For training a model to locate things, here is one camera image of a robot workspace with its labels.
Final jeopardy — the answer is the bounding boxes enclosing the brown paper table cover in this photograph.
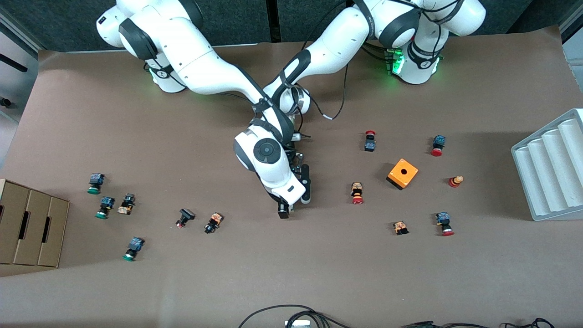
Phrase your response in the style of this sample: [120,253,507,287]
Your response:
[0,25,583,328]

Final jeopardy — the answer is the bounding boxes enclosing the green mushroom pushbutton blue block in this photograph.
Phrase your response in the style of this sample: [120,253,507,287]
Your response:
[95,196,115,220]
[122,236,145,262]
[87,173,106,195]

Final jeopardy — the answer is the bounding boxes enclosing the white ribbed plastic tray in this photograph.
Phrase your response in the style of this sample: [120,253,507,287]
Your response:
[511,108,583,222]

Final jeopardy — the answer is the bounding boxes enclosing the brown cardboard box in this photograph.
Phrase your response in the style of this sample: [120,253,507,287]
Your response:
[0,179,70,268]

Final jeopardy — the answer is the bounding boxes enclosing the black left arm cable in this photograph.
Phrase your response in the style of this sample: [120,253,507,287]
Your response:
[312,61,350,121]

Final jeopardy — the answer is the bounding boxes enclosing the orange button enclosure box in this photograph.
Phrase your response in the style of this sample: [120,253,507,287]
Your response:
[386,158,419,191]

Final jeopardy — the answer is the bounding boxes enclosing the black flat-head switch red terminals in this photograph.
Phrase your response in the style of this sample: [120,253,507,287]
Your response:
[175,208,196,229]

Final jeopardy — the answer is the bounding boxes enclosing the black looped cable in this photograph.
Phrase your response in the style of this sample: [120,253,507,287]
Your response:
[238,304,352,328]

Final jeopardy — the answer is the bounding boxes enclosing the black left base cable bundle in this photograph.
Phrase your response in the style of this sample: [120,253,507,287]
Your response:
[360,40,393,64]

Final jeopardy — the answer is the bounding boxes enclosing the black cable with plug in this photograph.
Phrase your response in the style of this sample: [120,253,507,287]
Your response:
[401,321,495,328]

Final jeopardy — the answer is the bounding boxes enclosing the black coiled cable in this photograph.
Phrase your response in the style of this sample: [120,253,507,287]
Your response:
[501,318,555,328]

